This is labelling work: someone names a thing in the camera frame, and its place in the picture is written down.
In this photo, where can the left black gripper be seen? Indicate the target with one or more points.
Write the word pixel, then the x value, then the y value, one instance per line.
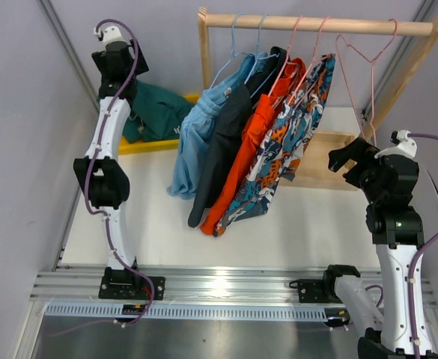
pixel 102 61

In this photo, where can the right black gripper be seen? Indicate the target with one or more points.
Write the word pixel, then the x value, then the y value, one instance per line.
pixel 359 150

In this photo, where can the patterned colourful shorts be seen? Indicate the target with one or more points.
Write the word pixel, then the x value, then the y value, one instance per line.
pixel 282 148

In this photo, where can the dark green shorts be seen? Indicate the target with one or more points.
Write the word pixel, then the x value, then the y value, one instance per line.
pixel 156 114

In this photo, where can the pink hanger patterned shorts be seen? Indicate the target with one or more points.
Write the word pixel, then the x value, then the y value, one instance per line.
pixel 313 60

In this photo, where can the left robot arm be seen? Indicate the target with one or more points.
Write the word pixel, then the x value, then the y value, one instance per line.
pixel 104 184

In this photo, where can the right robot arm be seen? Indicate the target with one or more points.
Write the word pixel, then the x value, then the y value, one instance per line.
pixel 387 178

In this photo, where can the blue hanger navy shorts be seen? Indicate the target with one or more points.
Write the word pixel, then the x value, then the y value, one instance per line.
pixel 260 56

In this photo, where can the dark navy shorts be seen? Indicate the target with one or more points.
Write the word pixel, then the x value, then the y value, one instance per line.
pixel 227 133

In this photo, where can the blue hanger light shorts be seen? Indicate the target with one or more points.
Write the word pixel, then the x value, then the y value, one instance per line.
pixel 233 53

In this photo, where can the yellow plastic bin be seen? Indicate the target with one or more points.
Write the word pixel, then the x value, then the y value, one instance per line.
pixel 126 148

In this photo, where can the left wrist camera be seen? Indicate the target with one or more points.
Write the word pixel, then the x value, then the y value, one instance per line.
pixel 109 34

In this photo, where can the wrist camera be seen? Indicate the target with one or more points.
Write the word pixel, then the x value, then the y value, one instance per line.
pixel 109 34
pixel 403 145

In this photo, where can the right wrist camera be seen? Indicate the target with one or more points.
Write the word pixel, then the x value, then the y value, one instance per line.
pixel 403 145

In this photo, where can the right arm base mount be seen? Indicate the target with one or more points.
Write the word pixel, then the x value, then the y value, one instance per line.
pixel 315 291

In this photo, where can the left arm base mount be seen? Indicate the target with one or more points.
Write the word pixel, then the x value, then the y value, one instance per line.
pixel 123 285

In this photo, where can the aluminium rail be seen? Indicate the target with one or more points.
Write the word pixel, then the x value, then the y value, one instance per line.
pixel 187 285

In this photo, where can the slotted cable duct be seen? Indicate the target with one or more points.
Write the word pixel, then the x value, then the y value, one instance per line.
pixel 195 311

